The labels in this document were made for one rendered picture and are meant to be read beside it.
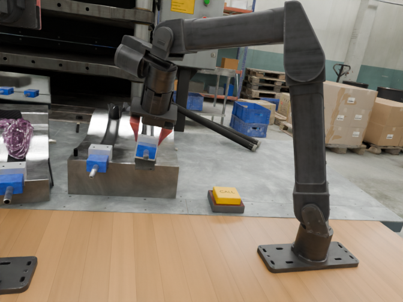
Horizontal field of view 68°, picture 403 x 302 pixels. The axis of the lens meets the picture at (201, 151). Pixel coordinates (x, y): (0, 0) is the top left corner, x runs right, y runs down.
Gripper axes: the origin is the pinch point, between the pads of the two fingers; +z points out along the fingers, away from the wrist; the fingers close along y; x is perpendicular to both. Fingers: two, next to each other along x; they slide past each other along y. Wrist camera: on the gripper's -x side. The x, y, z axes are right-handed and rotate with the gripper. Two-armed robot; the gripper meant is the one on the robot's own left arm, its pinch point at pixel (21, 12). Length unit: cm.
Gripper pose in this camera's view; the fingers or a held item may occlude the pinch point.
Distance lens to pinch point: 83.6
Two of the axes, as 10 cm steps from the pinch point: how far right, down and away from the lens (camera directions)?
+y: -9.6, -0.4, -2.7
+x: -1.2, 9.5, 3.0
